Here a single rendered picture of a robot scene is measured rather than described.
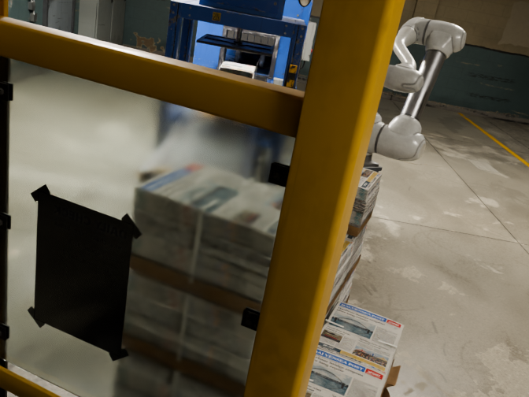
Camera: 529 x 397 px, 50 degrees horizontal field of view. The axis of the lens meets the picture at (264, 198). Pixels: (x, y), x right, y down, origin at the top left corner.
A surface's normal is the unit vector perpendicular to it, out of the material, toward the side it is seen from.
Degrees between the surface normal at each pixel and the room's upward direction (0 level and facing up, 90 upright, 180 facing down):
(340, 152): 90
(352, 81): 90
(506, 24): 90
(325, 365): 1
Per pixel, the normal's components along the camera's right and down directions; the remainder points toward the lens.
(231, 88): -0.38, 0.27
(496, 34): -0.04, 0.36
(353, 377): 0.16, -0.91
